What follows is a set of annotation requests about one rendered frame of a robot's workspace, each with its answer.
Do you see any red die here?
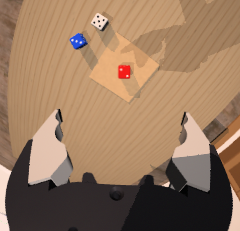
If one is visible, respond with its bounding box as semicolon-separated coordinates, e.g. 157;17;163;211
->
118;65;130;79

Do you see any blue die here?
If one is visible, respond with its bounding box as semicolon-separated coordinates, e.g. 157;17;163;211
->
70;33;88;49

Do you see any white die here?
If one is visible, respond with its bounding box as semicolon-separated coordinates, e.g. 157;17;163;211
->
91;13;109;32

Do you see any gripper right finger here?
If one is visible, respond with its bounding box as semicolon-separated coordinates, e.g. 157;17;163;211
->
165;112;233;231

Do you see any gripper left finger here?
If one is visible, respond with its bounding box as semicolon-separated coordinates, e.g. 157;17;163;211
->
5;109;73;231

